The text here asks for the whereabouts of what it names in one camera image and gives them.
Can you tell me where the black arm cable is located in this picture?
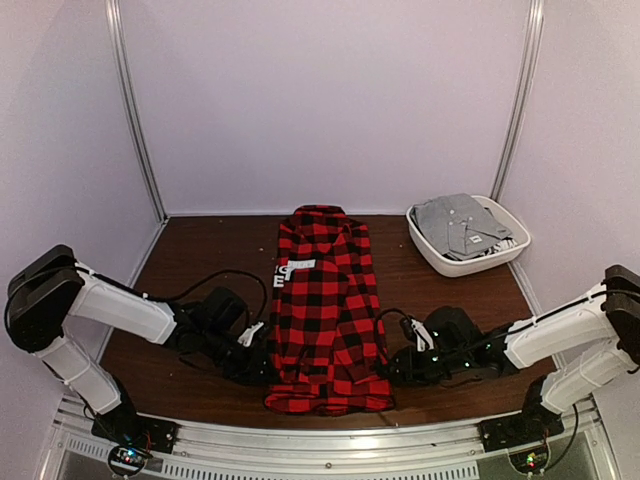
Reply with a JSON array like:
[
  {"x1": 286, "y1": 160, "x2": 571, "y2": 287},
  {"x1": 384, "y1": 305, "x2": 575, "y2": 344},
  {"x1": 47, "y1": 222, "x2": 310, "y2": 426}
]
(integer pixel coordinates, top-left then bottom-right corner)
[
  {"x1": 144, "y1": 269, "x2": 270, "y2": 326},
  {"x1": 372, "y1": 308, "x2": 416, "y2": 351}
]

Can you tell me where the white plastic tub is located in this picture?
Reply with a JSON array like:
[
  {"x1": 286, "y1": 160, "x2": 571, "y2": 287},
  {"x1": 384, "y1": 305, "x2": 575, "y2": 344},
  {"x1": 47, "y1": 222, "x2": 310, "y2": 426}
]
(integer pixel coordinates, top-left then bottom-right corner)
[{"x1": 405, "y1": 193, "x2": 531, "y2": 278}]

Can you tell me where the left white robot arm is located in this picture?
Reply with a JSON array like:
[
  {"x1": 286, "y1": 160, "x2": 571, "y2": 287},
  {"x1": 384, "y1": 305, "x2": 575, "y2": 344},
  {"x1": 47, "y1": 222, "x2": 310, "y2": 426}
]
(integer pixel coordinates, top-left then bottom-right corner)
[{"x1": 3, "y1": 245, "x2": 277, "y2": 444}]

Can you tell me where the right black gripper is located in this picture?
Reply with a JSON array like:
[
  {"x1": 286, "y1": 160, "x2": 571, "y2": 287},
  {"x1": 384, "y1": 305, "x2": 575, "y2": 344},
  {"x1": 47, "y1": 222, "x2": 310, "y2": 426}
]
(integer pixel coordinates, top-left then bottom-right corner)
[{"x1": 379, "y1": 346, "x2": 470, "y2": 388}]

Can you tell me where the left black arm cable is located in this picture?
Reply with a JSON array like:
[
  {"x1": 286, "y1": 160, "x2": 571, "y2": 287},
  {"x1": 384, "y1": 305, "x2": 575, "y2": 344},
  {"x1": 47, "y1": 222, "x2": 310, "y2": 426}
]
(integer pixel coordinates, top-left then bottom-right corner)
[{"x1": 144, "y1": 269, "x2": 270, "y2": 326}]

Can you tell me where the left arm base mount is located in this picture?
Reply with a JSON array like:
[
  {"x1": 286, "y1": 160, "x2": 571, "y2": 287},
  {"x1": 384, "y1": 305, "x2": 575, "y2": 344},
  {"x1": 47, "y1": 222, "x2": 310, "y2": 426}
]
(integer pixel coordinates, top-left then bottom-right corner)
[{"x1": 91, "y1": 386, "x2": 178, "y2": 454}]

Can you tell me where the grey button shirt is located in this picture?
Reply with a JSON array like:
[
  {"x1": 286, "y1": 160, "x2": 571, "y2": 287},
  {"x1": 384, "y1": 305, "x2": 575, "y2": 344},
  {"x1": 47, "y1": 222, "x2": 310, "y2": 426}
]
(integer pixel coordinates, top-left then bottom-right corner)
[{"x1": 409, "y1": 194, "x2": 516, "y2": 261}]

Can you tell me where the right aluminium frame post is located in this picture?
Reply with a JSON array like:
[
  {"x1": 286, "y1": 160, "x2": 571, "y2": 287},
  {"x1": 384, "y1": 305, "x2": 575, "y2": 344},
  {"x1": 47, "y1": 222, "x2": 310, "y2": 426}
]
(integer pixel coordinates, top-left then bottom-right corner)
[{"x1": 490, "y1": 0, "x2": 545, "y2": 202}]

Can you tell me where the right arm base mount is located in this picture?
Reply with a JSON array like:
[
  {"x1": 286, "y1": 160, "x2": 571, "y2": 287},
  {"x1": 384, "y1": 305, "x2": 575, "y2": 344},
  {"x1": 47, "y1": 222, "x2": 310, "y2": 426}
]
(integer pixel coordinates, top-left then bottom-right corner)
[{"x1": 478, "y1": 377, "x2": 565, "y2": 452}]

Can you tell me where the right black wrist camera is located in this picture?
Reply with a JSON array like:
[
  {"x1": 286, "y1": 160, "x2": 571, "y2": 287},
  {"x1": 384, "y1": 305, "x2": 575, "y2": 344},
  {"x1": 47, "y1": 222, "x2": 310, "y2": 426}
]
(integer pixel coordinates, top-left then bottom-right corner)
[{"x1": 403, "y1": 306, "x2": 482, "y2": 352}]

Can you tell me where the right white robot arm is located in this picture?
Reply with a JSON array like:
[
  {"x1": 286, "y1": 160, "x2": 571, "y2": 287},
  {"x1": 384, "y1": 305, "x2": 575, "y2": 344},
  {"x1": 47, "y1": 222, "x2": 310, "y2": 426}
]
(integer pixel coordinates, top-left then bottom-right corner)
[{"x1": 376, "y1": 265, "x2": 639, "y2": 442}]

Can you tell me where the red black plaid shirt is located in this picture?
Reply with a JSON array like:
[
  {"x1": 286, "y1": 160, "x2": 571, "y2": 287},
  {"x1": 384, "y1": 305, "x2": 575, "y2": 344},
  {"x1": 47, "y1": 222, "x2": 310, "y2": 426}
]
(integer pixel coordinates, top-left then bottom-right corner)
[{"x1": 264, "y1": 205, "x2": 395, "y2": 416}]

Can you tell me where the black white printed shirt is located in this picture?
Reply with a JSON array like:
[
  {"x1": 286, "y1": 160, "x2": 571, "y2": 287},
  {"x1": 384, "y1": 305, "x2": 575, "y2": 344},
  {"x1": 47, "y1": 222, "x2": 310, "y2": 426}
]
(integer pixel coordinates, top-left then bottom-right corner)
[{"x1": 482, "y1": 237, "x2": 519, "y2": 256}]

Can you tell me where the aluminium frame post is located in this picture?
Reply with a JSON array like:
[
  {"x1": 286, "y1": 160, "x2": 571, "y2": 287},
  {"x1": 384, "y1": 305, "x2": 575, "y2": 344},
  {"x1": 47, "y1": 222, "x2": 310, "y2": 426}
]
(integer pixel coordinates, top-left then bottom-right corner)
[
  {"x1": 105, "y1": 0, "x2": 168, "y2": 224},
  {"x1": 490, "y1": 0, "x2": 545, "y2": 202}
]

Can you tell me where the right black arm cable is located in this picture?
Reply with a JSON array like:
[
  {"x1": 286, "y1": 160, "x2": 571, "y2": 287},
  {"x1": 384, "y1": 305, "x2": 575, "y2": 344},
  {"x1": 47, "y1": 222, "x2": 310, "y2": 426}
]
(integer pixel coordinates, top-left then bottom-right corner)
[{"x1": 372, "y1": 308, "x2": 416, "y2": 351}]

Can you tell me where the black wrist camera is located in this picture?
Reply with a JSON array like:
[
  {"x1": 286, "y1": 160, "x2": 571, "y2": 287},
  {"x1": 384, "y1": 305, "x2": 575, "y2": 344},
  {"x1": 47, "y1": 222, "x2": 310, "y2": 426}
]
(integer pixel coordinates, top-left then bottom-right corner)
[
  {"x1": 192, "y1": 287, "x2": 269, "y2": 348},
  {"x1": 403, "y1": 306, "x2": 482, "y2": 352}
]

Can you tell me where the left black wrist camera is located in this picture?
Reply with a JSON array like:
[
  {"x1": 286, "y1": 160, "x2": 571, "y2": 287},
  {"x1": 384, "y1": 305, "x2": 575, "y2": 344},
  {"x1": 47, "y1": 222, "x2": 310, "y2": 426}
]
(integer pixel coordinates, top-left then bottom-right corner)
[{"x1": 192, "y1": 287, "x2": 269, "y2": 348}]

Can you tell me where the aluminium front rail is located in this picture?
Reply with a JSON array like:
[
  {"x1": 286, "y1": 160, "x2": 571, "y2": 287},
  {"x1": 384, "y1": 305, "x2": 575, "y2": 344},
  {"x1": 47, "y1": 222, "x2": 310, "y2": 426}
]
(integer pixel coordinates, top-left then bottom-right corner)
[{"x1": 34, "y1": 395, "x2": 623, "y2": 479}]

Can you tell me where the left aluminium frame post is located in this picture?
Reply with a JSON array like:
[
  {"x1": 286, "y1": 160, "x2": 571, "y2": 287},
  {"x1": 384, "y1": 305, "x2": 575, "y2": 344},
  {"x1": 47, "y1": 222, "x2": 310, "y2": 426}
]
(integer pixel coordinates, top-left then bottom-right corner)
[{"x1": 105, "y1": 0, "x2": 168, "y2": 224}]

